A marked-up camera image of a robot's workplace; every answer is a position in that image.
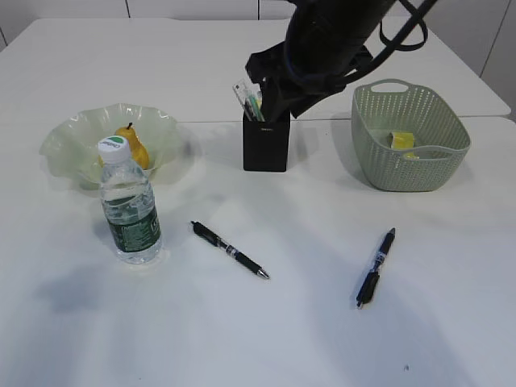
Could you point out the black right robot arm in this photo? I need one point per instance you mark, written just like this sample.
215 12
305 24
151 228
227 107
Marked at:
334 21

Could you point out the clear plastic ruler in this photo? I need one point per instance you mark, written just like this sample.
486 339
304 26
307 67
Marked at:
241 93

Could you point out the black square pen holder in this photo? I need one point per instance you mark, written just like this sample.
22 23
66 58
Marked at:
266 144

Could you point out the teal utility knife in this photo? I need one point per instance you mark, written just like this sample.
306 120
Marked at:
254 104

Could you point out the clear plastic water bottle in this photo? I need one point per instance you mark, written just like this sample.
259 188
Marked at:
128 203

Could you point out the green woven plastic basket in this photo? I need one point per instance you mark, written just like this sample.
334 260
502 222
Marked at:
441 140

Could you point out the yellow pear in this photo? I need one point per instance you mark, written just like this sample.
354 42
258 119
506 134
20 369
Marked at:
121 146

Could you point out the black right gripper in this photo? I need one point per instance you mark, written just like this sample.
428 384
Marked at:
294 76

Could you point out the green wavy glass plate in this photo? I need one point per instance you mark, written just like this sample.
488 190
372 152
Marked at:
83 145

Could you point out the yellow utility knife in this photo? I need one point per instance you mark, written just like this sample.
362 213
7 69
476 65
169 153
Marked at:
259 99

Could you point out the blue black pen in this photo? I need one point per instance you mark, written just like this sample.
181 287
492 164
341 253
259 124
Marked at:
368 287

